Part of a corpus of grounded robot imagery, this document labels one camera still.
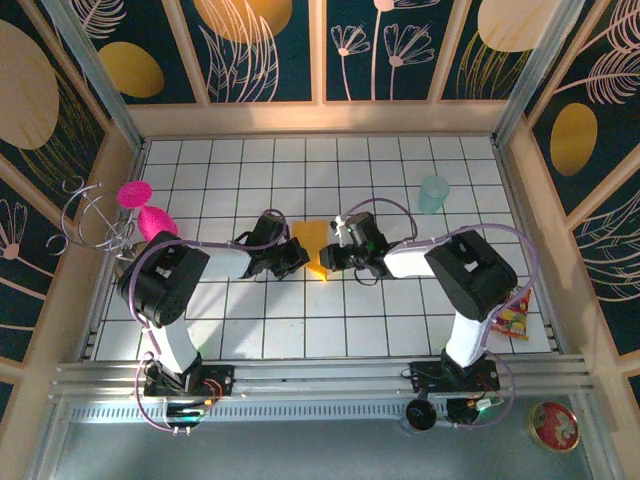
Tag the orange paper sheet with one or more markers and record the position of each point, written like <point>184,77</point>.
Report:
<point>307,232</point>

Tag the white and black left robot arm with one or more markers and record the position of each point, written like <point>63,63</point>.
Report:
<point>172,345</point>

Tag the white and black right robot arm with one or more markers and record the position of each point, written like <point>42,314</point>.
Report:
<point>467,340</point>

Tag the translucent teal plastic cup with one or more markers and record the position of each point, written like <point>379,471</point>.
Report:
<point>434,195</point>

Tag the pink plastic goblet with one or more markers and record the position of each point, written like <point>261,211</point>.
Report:
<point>133,195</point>

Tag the colourful fruit candy bag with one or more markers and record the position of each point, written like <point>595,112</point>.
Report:
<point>515,320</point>

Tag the black round knob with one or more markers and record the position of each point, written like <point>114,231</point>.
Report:
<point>421,415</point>

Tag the round red tin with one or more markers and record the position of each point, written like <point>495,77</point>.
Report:
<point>554,427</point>

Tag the long aluminium mounting rail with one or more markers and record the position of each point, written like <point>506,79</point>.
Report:
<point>325,375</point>

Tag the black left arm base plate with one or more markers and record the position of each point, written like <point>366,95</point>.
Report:
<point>222,380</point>

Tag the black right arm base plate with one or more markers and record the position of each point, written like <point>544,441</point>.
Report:
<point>425,377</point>

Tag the aluminium side rail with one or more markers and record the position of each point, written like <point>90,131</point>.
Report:
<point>537,260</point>
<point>107,280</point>

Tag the aluminium frame post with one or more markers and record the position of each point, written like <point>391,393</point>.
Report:
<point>95,75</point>
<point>537,75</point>

